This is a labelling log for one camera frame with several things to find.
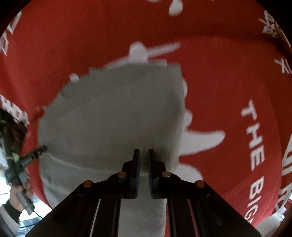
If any grey small garment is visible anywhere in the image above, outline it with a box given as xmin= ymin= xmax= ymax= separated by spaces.
xmin=38 ymin=64 xmax=185 ymax=236

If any person's left hand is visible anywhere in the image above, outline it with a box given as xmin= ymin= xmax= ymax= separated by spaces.
xmin=9 ymin=179 xmax=34 ymax=212

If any red printed bed cover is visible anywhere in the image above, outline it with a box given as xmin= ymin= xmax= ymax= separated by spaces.
xmin=1 ymin=1 xmax=291 ymax=236

